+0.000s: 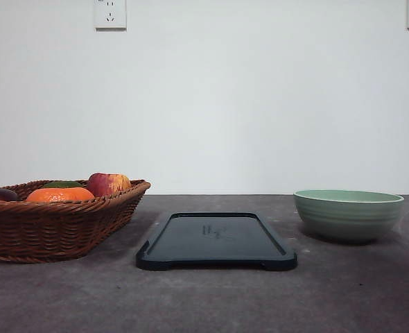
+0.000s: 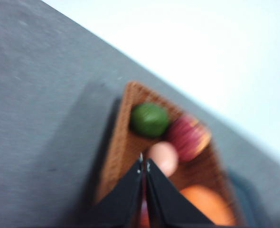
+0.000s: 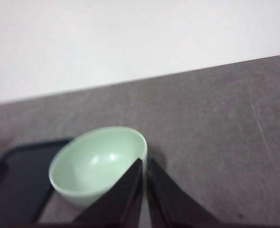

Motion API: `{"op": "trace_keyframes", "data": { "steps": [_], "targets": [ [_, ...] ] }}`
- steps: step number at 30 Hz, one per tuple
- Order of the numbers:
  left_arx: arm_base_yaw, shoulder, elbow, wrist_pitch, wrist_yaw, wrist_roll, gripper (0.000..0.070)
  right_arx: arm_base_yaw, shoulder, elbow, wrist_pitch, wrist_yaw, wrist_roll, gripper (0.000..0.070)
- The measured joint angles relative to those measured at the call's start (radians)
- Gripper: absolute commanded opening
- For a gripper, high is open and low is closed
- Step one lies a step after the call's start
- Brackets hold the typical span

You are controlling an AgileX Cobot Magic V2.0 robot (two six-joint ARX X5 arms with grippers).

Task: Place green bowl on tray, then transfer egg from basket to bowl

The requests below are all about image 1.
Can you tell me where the light green ceramic bowl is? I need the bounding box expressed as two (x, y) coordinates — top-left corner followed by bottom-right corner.
(293, 189), (405, 241)

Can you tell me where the brown wicker basket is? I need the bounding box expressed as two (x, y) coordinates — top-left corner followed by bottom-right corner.
(0, 180), (151, 263)

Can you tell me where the dark blue rectangular tray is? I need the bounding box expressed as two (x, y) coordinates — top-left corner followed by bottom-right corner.
(137, 212), (297, 271)

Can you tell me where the red yellow apple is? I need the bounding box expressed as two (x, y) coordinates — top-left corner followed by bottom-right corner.
(88, 172), (131, 196)

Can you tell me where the green avocado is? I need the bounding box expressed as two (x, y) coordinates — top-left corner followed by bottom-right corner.
(42, 180), (84, 188)

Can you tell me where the orange tangerine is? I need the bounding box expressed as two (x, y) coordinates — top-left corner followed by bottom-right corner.
(26, 187), (95, 202)

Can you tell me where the dark purple plum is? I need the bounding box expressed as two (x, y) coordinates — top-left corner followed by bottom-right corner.
(0, 189), (19, 201)

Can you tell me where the white wall socket left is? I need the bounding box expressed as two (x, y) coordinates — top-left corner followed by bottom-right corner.
(94, 0), (128, 33)

